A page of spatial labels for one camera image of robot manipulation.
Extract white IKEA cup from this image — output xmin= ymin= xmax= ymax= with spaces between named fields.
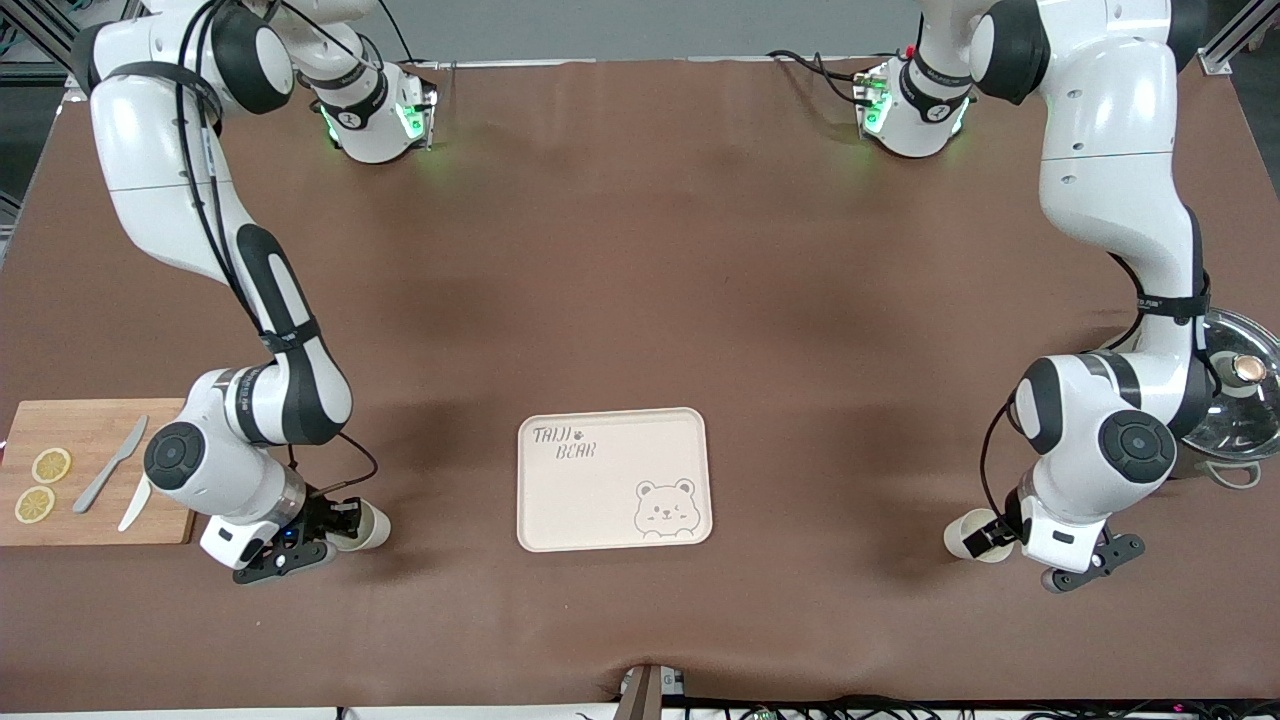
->
xmin=333 ymin=500 xmax=392 ymax=554
xmin=942 ymin=507 xmax=1017 ymax=564

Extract white plastic knife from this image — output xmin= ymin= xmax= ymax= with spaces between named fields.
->
xmin=118 ymin=473 xmax=154 ymax=533

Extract grey plastic knife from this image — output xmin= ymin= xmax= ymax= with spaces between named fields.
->
xmin=72 ymin=415 xmax=149 ymax=515

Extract grey-green cooking pot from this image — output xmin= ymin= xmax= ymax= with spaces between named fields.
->
xmin=1165 ymin=308 xmax=1280 ymax=492

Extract bamboo cutting board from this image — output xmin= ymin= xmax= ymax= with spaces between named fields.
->
xmin=0 ymin=398 xmax=198 ymax=546

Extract glass pot lid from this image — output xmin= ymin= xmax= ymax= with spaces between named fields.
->
xmin=1180 ymin=309 xmax=1280 ymax=462

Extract beige bear print tray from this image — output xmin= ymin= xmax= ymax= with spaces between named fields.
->
xmin=516 ymin=407 xmax=714 ymax=553

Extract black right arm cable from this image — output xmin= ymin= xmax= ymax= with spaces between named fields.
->
xmin=172 ymin=0 xmax=381 ymax=501

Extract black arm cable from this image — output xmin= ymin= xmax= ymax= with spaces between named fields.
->
xmin=172 ymin=0 xmax=381 ymax=501
xmin=978 ymin=250 xmax=1151 ymax=523

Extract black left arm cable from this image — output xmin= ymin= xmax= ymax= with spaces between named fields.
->
xmin=978 ymin=250 xmax=1151 ymax=523

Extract black base cables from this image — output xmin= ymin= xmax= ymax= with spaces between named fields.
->
xmin=766 ymin=48 xmax=873 ymax=107

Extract aluminium frame post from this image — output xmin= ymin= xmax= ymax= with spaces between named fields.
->
xmin=1198 ymin=0 xmax=1280 ymax=77
xmin=0 ymin=0 xmax=151 ymax=93

